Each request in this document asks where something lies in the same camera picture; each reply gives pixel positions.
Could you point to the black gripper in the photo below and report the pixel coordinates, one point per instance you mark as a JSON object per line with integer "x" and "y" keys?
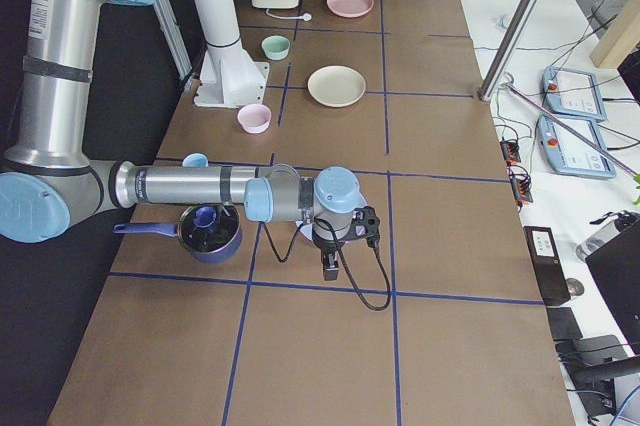
{"x": 328, "y": 248}

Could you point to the pink plate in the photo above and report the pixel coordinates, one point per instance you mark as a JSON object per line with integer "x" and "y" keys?
{"x": 350, "y": 8}

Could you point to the blue plate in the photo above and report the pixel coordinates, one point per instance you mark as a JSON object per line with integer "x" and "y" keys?
{"x": 305, "y": 229}

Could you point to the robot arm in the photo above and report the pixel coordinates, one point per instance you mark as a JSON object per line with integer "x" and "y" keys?
{"x": 132, "y": 99}

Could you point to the dark blue saucepan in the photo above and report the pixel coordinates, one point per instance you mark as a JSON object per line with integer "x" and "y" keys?
{"x": 210, "y": 233}

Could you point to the pink bowl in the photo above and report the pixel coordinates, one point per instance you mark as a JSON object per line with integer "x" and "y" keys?
{"x": 254, "y": 118}

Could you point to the light blue cup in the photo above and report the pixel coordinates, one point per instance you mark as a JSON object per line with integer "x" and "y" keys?
{"x": 195, "y": 160}

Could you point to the cream plate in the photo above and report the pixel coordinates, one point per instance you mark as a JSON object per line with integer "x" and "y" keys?
{"x": 336, "y": 86}

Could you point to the white mounting column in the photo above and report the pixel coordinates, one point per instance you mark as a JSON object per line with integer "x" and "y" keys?
{"x": 229, "y": 78}

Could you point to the orange black connector block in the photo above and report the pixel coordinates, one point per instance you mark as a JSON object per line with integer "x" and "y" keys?
{"x": 510, "y": 150}

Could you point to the black power box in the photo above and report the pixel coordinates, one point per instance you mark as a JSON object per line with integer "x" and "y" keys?
{"x": 546, "y": 264}

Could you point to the green bowl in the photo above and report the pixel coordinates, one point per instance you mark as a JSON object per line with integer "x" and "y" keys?
{"x": 275, "y": 47}

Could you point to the white grabber stick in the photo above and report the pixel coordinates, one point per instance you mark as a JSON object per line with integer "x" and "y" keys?
{"x": 555, "y": 119}

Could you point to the near teach pendant tablet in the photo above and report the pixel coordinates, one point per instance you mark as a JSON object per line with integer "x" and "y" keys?
{"x": 567, "y": 155}

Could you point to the teach pendant tablet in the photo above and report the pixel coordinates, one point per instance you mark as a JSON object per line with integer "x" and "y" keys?
{"x": 573, "y": 92}
{"x": 567, "y": 155}

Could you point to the black box on desk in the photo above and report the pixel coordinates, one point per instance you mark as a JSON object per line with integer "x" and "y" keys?
{"x": 614, "y": 268}

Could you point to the far teach pendant tablet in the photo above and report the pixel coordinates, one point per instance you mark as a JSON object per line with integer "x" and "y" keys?
{"x": 573, "y": 92}

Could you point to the wooden board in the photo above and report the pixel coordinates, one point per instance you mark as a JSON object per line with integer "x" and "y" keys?
{"x": 621, "y": 37}

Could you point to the aluminium frame post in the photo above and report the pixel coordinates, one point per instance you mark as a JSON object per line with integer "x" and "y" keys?
{"x": 506, "y": 48}

